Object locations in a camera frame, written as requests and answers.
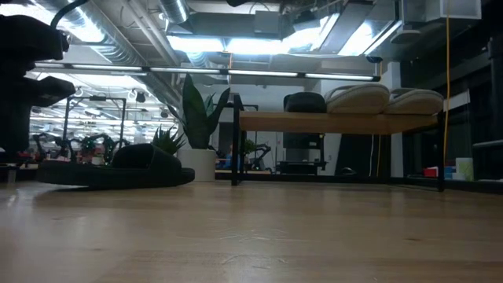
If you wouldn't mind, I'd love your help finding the person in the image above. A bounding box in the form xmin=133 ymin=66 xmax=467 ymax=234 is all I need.
xmin=222 ymin=143 xmax=235 ymax=171

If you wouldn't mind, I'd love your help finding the black rear frame bar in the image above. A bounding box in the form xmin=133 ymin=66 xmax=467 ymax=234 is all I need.
xmin=214 ymin=171 xmax=503 ymax=196

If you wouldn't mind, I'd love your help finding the black slide sandal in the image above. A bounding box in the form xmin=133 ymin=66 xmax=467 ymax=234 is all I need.
xmin=282 ymin=91 xmax=329 ymax=114
xmin=34 ymin=142 xmax=196 ymax=190

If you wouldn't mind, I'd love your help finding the long LED light bar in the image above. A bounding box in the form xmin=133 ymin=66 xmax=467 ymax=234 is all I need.
xmin=33 ymin=60 xmax=381 ymax=83

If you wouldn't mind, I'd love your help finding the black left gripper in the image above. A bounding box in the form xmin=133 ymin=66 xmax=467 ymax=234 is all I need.
xmin=0 ymin=58 xmax=76 ymax=157

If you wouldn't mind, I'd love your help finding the green and white container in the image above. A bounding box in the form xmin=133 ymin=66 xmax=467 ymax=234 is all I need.
xmin=454 ymin=156 xmax=475 ymax=182

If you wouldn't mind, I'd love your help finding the black pillar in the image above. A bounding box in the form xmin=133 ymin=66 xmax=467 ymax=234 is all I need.
xmin=486 ymin=35 xmax=503 ymax=182

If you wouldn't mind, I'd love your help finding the round silver ventilation duct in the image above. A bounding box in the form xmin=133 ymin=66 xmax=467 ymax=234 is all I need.
xmin=159 ymin=0 xmax=189 ymax=24

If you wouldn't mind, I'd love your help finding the aloe plant in white pot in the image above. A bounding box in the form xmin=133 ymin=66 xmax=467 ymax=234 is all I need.
xmin=172 ymin=72 xmax=232 ymax=183

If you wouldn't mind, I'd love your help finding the wooden shelf with black frame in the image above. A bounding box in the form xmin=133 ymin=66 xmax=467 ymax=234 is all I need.
xmin=230 ymin=93 xmax=447 ymax=193

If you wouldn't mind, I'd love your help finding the white ceiling box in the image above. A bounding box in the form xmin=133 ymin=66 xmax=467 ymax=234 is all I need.
xmin=426 ymin=0 xmax=483 ymax=23

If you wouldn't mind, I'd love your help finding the grey slide sandal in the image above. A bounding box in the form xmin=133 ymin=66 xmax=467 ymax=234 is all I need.
xmin=384 ymin=87 xmax=445 ymax=116
xmin=324 ymin=82 xmax=391 ymax=116

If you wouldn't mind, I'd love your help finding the large silver ventilation duct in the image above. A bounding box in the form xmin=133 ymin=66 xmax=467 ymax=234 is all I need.
xmin=66 ymin=0 xmax=182 ymax=107

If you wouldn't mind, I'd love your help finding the background robot workstation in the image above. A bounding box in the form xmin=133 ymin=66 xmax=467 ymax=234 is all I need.
xmin=31 ymin=131 xmax=130 ymax=165

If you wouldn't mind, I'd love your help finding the black background rig frame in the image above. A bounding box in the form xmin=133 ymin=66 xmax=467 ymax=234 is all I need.
xmin=61 ymin=95 xmax=127 ymax=153

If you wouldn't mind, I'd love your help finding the black background cart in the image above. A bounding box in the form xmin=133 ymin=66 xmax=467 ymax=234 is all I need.
xmin=277 ymin=132 xmax=328 ymax=176

